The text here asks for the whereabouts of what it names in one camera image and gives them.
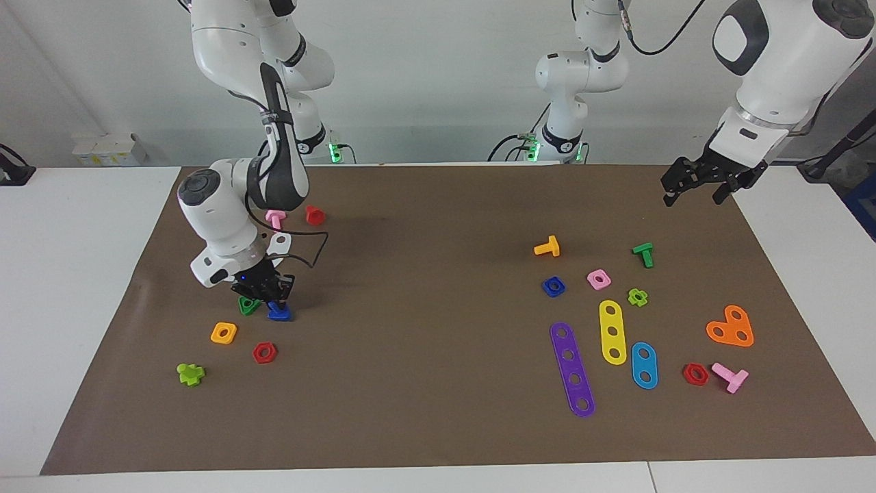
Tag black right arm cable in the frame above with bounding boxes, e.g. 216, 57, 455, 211
243, 88, 331, 270

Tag yellow three-hole plastic strip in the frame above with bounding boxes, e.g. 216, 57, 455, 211
598, 299, 628, 366

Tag blue two-hole plastic strip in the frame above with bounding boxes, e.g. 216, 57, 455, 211
630, 342, 659, 390

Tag black stand pole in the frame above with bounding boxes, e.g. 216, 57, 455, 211
797, 108, 876, 181

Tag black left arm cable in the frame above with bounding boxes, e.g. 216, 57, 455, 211
616, 0, 709, 58

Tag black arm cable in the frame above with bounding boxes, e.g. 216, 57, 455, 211
616, 0, 709, 58
243, 88, 331, 270

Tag orange heart-shaped plastic plate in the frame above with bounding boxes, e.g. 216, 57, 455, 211
706, 305, 755, 348

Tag brown table mat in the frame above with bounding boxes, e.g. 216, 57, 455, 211
40, 163, 876, 477

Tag large white cardboard box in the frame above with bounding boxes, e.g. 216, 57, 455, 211
93, 133, 149, 166

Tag small white cardboard box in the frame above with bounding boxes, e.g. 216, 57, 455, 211
71, 134, 98, 166

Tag blue plastic crate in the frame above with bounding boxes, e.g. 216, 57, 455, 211
843, 177, 876, 242

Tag purple four-hole plastic strip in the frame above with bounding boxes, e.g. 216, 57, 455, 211
549, 322, 596, 418

